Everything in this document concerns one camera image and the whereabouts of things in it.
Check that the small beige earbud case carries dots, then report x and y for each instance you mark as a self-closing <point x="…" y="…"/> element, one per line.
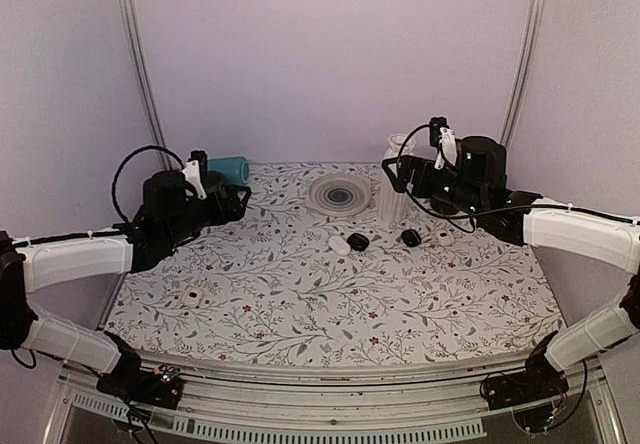
<point x="444" y="238"/>

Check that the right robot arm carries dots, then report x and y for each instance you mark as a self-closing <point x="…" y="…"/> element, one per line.
<point x="469" y="175"/>

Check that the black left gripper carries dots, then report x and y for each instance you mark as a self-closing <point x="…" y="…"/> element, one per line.
<point x="221" y="214"/>

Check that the white oval earbud case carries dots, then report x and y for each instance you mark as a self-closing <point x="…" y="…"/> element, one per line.
<point x="339" y="245"/>

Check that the teal cylindrical speaker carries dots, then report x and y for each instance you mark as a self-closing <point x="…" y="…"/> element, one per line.
<point x="235" y="170"/>

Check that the floral patterned table mat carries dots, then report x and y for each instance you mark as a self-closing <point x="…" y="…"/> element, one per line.
<point x="276" y="294"/>

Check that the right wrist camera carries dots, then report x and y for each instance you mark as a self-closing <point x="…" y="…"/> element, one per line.
<point x="443" y="139"/>

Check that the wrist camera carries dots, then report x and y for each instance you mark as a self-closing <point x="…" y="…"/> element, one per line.
<point x="443" y="139"/>
<point x="194" y="170"/>

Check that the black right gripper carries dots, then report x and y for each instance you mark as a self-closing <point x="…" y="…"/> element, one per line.
<point x="423" y="167"/>

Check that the front aluminium rail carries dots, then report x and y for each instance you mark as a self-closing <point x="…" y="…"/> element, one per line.
<point x="419" y="403"/>

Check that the small black earbud case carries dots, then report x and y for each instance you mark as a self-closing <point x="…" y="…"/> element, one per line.
<point x="411" y="238"/>

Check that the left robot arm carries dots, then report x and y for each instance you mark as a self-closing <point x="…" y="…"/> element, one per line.
<point x="177" y="206"/>

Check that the aluminium frame post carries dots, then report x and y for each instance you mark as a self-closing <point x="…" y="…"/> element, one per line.
<point x="134" y="38"/>
<point x="531" y="32"/>

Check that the black glossy earbud case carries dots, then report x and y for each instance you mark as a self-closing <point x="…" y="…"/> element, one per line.
<point x="358" y="242"/>

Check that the beige earbud charging case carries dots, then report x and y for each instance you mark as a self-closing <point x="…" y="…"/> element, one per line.
<point x="192" y="298"/>

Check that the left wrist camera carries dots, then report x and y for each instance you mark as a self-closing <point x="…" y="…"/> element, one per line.
<point x="194" y="170"/>

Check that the left aluminium frame post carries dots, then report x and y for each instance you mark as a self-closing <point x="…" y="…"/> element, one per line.
<point x="134" y="38"/>

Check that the spiral patterned plate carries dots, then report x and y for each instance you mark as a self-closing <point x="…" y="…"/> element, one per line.
<point x="339" y="195"/>

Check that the right aluminium frame post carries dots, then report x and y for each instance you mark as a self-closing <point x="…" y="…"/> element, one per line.
<point x="531" y="32"/>

